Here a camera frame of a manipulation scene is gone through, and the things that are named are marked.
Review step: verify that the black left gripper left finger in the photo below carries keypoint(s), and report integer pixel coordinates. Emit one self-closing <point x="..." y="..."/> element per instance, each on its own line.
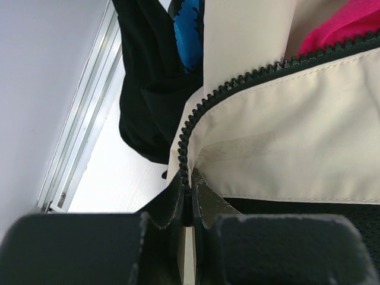
<point x="105" y="248"/>

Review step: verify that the left aluminium frame post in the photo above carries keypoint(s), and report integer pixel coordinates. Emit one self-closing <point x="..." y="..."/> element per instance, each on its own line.
<point x="99" y="84"/>

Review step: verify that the beige zip jacket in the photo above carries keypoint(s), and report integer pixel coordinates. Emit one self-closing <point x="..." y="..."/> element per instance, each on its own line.
<point x="272" y="125"/>

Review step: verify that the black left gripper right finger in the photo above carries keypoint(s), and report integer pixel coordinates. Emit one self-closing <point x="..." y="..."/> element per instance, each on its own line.
<point x="244" y="241"/>

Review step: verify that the black cloth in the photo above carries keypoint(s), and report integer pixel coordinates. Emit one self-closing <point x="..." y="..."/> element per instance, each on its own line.
<point x="162" y="49"/>

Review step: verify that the pink cloth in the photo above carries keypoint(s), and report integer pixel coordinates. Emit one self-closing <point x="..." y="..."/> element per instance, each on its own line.
<point x="355" y="18"/>

